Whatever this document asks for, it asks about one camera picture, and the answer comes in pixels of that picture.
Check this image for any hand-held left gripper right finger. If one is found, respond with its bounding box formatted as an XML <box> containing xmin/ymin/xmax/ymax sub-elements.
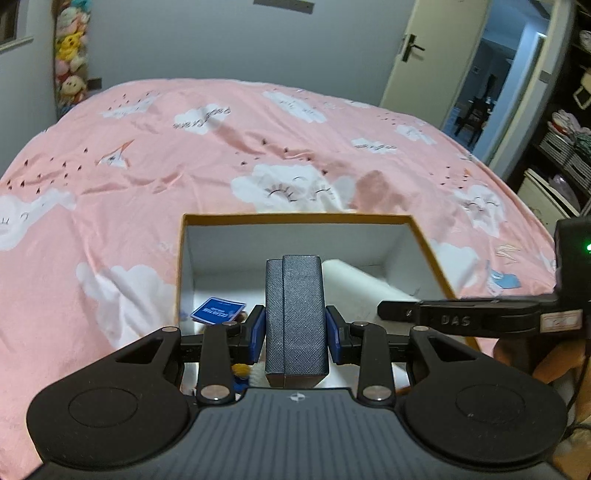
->
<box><xmin>325</xmin><ymin>305</ymin><xmax>478</xmax><ymax>406</ymax></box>

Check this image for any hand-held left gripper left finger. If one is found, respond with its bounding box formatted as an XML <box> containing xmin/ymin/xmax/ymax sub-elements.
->
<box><xmin>113</xmin><ymin>305</ymin><xmax>266</xmax><ymax>407</ymax></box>

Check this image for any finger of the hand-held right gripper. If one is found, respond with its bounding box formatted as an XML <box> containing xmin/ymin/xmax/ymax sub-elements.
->
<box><xmin>378</xmin><ymin>299</ymin><xmax>421</xmax><ymax>324</ymax></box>

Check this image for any dark grey textured box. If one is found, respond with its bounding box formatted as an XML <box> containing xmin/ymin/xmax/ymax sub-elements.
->
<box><xmin>264</xmin><ymin>255</ymin><xmax>329</xmax><ymax>388</ymax></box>

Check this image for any orange-rimmed cardboard box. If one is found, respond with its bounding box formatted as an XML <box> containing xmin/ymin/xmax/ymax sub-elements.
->
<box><xmin>174</xmin><ymin>212</ymin><xmax>482</xmax><ymax>400</ymax></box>

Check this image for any person's right hand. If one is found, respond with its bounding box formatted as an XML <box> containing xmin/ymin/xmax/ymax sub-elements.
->
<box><xmin>493</xmin><ymin>337</ymin><xmax>575</xmax><ymax>385</ymax></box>

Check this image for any small orange plush toy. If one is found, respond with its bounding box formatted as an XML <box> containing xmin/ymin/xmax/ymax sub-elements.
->
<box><xmin>231</xmin><ymin>362</ymin><xmax>252</xmax><ymax>393</ymax></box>

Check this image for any blue paper tag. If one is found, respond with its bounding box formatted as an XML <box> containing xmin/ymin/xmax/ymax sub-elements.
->
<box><xmin>190</xmin><ymin>296</ymin><xmax>245</xmax><ymax>324</ymax></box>

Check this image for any white storage box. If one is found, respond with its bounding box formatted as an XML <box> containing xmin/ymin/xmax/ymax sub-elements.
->
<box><xmin>517</xmin><ymin>168</ymin><xmax>580</xmax><ymax>232</ymax></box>

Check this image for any pink cloud print duvet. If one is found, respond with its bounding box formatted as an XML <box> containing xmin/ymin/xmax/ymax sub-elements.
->
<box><xmin>0</xmin><ymin>78</ymin><xmax>561</xmax><ymax>480</ymax></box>

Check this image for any woven storage basket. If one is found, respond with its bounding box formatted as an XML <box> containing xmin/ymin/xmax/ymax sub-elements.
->
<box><xmin>540</xmin><ymin>131</ymin><xmax>591</xmax><ymax>190</ymax></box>

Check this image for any dark wooden chair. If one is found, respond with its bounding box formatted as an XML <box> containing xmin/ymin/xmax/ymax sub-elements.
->
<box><xmin>455</xmin><ymin>74</ymin><xmax>497</xmax><ymax>139</ymax></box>

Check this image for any cream door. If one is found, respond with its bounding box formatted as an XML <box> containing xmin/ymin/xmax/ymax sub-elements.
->
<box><xmin>379</xmin><ymin>0</ymin><xmax>490</xmax><ymax>125</ymax></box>

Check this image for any column of plush toys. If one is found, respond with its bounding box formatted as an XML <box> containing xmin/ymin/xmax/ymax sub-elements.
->
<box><xmin>54</xmin><ymin>0</ymin><xmax>93</xmax><ymax>118</ymax></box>

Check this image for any black door handle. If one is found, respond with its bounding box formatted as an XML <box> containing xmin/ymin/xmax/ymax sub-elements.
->
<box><xmin>402</xmin><ymin>34</ymin><xmax>426</xmax><ymax>63</ymax></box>

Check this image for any grey wall outlet strip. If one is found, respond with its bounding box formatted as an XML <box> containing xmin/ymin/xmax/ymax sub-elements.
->
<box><xmin>253</xmin><ymin>0</ymin><xmax>315</xmax><ymax>14</ymax></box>

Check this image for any window with grey frame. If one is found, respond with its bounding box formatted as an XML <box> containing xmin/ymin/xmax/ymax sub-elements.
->
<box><xmin>0</xmin><ymin>0</ymin><xmax>35</xmax><ymax>51</ymax></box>

